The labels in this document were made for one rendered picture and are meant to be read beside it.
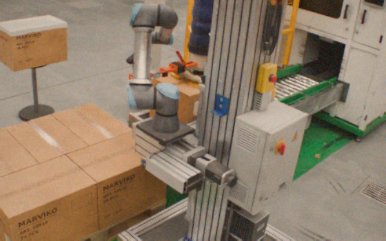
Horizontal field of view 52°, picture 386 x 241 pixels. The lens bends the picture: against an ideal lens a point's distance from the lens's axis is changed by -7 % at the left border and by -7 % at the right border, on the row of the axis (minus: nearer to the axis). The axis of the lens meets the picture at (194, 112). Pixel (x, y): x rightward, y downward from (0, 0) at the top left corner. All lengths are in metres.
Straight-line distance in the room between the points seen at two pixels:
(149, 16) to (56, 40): 2.27
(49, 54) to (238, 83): 2.66
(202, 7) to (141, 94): 1.04
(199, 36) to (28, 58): 1.88
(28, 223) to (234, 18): 1.59
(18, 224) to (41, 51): 2.18
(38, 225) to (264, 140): 1.40
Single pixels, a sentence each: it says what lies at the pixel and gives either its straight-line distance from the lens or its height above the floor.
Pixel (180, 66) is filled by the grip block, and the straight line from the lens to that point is 2.91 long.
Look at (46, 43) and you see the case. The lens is 4.25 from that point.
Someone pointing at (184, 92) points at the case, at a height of 0.95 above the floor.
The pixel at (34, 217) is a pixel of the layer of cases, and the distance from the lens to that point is 2.52.
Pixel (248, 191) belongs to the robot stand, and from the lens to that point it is 2.08.
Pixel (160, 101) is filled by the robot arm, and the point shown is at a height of 1.21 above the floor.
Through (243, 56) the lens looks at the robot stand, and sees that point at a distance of 1.94.
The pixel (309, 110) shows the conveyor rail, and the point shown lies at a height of 0.47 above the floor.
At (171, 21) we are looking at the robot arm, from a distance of 2.16.
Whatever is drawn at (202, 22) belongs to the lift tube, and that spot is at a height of 1.40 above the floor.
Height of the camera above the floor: 2.09
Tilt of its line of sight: 26 degrees down
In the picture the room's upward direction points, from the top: 6 degrees clockwise
